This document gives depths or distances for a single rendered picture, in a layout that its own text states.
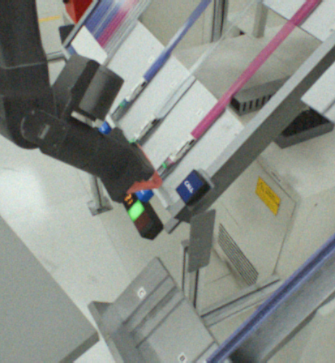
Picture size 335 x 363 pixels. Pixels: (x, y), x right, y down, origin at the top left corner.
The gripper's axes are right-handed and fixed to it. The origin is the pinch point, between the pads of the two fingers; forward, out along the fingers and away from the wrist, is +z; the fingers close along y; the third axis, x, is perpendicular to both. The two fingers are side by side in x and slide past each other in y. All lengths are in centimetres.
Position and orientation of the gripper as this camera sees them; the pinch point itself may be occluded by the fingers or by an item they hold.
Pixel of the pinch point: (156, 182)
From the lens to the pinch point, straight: 64.9
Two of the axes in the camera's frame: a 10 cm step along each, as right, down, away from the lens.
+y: -4.4, -6.2, 6.5
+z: 6.2, 3.1, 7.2
